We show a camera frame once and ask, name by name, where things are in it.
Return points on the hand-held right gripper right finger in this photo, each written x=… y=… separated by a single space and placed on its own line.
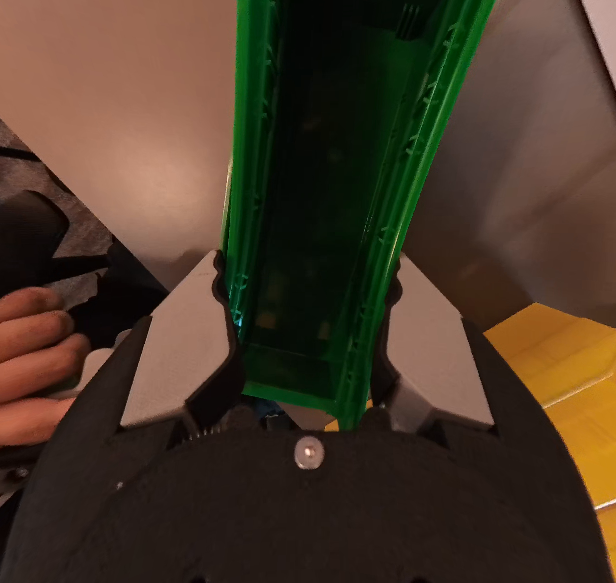
x=433 y=352

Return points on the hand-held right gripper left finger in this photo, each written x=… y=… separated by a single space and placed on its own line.
x=178 y=352

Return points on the narrow green bin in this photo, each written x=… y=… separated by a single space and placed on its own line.
x=313 y=208

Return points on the person's left hand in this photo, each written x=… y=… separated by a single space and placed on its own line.
x=33 y=352

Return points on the yellow bin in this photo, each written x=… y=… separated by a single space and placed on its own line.
x=563 y=361

